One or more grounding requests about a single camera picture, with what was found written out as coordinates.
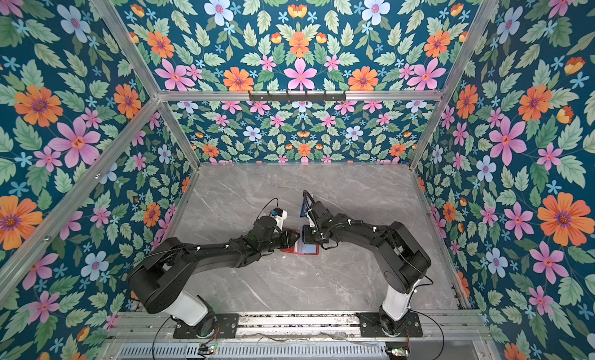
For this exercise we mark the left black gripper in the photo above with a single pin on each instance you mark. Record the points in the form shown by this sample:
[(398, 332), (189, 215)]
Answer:
[(286, 235)]

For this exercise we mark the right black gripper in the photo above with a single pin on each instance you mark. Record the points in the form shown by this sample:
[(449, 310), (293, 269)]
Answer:
[(311, 234)]

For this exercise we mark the red card holder wallet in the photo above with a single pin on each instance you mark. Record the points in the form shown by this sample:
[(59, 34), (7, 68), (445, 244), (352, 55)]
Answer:
[(302, 249)]

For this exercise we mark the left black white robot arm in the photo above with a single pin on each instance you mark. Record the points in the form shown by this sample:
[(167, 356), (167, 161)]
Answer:
[(159, 281)]

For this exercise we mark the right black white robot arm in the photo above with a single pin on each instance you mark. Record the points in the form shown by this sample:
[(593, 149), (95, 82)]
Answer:
[(401, 259)]

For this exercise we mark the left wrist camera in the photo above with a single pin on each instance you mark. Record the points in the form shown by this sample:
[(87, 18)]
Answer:
[(280, 216)]

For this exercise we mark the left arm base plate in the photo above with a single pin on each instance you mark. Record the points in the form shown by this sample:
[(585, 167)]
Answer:
[(212, 326)]

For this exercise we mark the white perforated cable tray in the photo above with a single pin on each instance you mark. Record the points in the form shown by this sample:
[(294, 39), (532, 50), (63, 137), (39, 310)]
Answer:
[(253, 350)]

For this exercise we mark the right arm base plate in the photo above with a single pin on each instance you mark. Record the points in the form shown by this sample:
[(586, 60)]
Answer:
[(376, 325)]

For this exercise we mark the black hook rail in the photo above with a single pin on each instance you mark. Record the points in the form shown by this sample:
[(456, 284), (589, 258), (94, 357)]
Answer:
[(290, 97)]

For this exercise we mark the aluminium front rail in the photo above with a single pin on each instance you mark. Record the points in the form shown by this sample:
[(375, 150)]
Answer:
[(435, 325)]

